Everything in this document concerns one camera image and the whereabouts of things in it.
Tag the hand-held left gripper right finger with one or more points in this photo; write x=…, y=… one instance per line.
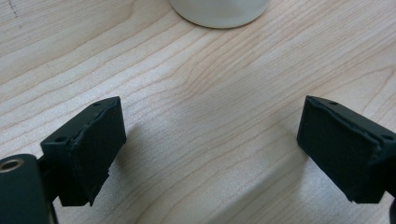
x=342, y=149

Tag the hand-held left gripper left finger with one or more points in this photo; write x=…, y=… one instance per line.
x=84, y=155

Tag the white tumbler with red lid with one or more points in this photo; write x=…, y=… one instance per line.
x=219, y=12

